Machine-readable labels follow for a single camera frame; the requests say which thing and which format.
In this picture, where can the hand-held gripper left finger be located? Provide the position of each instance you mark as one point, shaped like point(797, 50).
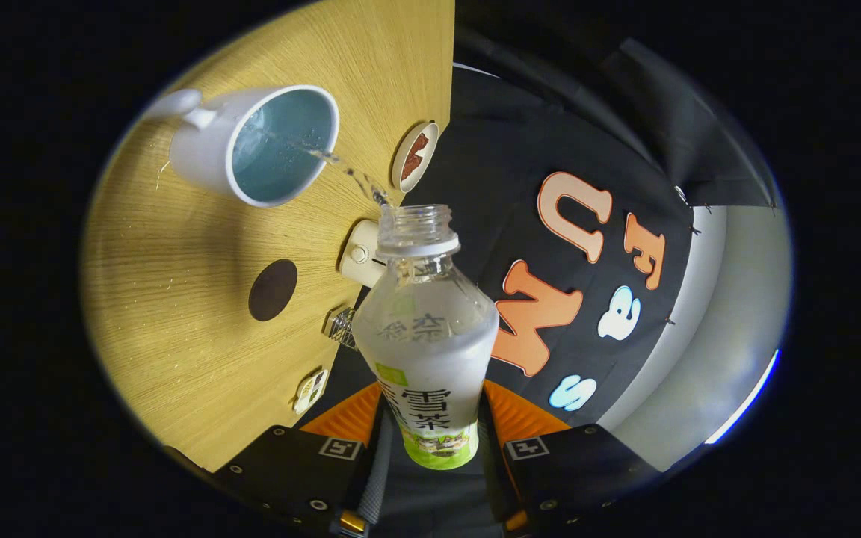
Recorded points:
point(288, 471)

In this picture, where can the white cup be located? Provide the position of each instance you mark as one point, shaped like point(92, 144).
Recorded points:
point(202, 157)

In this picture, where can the clear plastic juice bottle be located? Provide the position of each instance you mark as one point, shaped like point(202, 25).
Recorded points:
point(427, 351)

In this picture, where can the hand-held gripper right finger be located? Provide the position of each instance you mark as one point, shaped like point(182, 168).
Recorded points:
point(580, 471)

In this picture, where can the clear juice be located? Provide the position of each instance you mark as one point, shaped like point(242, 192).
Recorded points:
point(356, 178)

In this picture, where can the white toaster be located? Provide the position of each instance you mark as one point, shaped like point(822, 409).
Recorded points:
point(359, 254)

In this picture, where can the red meat piece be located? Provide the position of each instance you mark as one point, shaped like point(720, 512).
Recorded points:
point(419, 146)
point(409, 166)

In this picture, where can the wooden table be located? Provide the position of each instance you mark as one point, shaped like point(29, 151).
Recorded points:
point(176, 299)

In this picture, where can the dark round coaster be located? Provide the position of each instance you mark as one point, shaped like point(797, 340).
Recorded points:
point(273, 290)

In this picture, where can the white divided bean dish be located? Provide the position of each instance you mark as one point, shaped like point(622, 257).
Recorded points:
point(309, 392)

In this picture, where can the white round plate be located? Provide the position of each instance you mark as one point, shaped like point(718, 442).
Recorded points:
point(430, 153)

